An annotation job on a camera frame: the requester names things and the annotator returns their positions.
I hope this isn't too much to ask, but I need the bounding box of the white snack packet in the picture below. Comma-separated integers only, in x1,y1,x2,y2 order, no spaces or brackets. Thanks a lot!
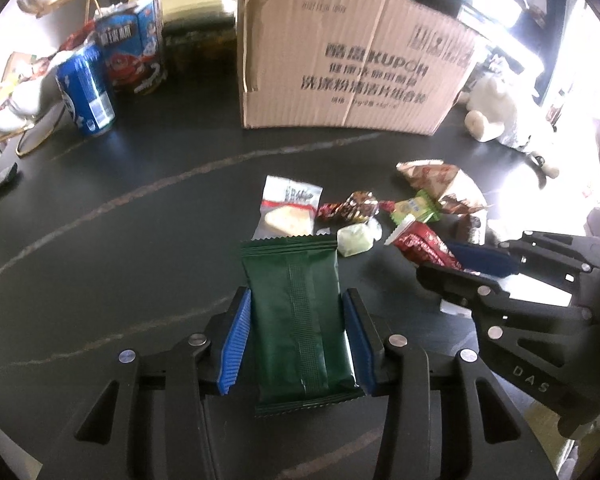
252,175,324,241

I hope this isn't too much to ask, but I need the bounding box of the small green snack packet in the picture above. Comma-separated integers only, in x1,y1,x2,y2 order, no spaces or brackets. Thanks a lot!
390,190,441,226

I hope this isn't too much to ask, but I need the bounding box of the white plush toy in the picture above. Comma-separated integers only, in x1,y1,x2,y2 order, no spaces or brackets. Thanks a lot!
464,57,561,178

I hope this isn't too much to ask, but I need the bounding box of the red foil candy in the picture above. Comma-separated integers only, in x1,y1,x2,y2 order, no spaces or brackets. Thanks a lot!
316,191,396,223

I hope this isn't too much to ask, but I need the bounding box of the blue soda can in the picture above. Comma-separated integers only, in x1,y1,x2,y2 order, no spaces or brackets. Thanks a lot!
55,42,117,137

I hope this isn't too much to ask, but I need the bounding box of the dark gift box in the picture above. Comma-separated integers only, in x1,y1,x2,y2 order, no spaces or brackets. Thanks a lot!
162,22,238,73

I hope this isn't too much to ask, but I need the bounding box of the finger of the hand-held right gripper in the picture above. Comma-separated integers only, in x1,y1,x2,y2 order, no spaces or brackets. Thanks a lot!
447,230,600,311
416,262,595,347

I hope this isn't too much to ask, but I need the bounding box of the brown cardboard box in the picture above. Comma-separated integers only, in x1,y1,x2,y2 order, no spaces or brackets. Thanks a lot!
235,0,476,136

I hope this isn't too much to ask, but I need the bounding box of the pale green wrapped candy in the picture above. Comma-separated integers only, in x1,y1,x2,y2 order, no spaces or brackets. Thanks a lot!
337,220,383,257

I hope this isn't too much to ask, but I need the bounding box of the dark wrapped candy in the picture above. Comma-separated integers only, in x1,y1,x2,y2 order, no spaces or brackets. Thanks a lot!
455,212,486,245

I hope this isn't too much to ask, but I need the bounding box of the brown triangular snack packet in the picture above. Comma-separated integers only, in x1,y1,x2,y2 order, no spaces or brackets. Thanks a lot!
396,159,488,213

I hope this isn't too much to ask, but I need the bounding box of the red snack packet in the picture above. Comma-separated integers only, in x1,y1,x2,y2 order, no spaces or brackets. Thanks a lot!
384,215,465,271

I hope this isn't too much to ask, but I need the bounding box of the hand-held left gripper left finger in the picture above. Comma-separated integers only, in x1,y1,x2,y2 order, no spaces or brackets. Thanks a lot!
40,287,253,480

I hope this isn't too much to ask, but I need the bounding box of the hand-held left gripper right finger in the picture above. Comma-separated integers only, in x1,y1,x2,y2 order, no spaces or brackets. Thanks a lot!
342,287,556,480

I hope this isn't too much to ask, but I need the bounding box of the large white shell-shaped bowl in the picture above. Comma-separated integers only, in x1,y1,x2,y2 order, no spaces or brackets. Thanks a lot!
0,67,66,137

